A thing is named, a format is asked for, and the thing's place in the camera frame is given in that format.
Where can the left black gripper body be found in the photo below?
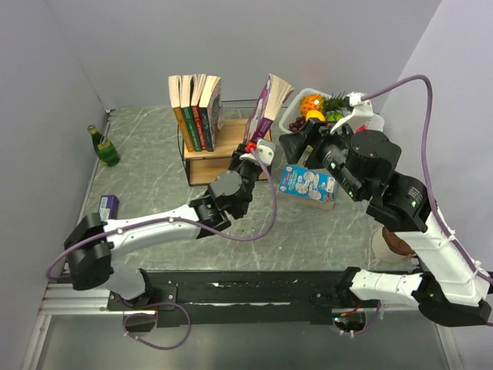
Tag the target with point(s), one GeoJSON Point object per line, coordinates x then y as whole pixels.
{"type": "Point", "coordinates": [249, 173]}

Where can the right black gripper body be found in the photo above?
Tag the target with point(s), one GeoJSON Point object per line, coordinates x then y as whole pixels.
{"type": "Point", "coordinates": [332, 149]}

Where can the purple 117-Storey Treehouse book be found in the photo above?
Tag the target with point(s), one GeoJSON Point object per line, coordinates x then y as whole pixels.
{"type": "Point", "coordinates": [272, 97]}

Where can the red 13-Storey Treehouse book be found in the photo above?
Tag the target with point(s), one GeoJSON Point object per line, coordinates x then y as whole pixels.
{"type": "Point", "coordinates": [197, 85]}

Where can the green 104-Storey Treehouse book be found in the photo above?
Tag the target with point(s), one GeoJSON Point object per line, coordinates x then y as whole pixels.
{"type": "Point", "coordinates": [185, 104]}

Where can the orange Treehouse book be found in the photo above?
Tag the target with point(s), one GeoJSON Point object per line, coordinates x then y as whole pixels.
{"type": "Point", "coordinates": [174, 83]}

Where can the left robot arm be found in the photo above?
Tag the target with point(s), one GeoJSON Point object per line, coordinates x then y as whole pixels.
{"type": "Point", "coordinates": [95, 246]}

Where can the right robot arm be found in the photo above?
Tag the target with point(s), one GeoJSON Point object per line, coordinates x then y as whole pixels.
{"type": "Point", "coordinates": [451, 291]}

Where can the dark grape bunch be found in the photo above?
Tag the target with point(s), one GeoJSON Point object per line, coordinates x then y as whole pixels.
{"type": "Point", "coordinates": [297, 125]}

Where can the green apple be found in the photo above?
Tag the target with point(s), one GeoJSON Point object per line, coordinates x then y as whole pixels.
{"type": "Point", "coordinates": [334, 117]}

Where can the white plastic fruit basket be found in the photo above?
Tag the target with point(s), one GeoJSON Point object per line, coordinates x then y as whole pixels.
{"type": "Point", "coordinates": [292, 112]}

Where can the orange mango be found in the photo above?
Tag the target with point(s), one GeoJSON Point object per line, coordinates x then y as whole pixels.
{"type": "Point", "coordinates": [315, 114]}

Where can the blue cartoon book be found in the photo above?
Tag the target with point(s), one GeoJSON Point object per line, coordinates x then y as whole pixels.
{"type": "Point", "coordinates": [313, 187]}

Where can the small pineapple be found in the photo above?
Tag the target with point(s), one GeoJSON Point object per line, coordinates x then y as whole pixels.
{"type": "Point", "coordinates": [323, 104]}

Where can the brown round object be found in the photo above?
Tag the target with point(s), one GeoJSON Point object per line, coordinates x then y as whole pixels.
{"type": "Point", "coordinates": [389, 248]}

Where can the green glass bottle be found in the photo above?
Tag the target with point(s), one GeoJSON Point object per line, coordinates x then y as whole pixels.
{"type": "Point", "coordinates": [103, 147]}

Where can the dark blue book at left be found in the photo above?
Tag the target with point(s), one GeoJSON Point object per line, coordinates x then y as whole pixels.
{"type": "Point", "coordinates": [108, 207]}

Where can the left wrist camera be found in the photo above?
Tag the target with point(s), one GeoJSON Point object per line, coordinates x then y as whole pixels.
{"type": "Point", "coordinates": [260, 151]}

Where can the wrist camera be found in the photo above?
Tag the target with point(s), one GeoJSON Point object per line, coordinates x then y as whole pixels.
{"type": "Point", "coordinates": [260, 151]}
{"type": "Point", "coordinates": [360, 112]}

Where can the wood and wire shelf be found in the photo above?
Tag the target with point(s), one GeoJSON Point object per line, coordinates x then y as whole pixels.
{"type": "Point", "coordinates": [201, 168]}

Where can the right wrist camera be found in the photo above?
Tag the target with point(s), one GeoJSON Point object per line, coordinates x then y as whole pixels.
{"type": "Point", "coordinates": [360, 112]}

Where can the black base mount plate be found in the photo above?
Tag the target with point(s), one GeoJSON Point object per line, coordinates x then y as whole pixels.
{"type": "Point", "coordinates": [250, 297]}

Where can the aluminium rail frame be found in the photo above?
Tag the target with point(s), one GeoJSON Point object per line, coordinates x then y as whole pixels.
{"type": "Point", "coordinates": [74, 330]}

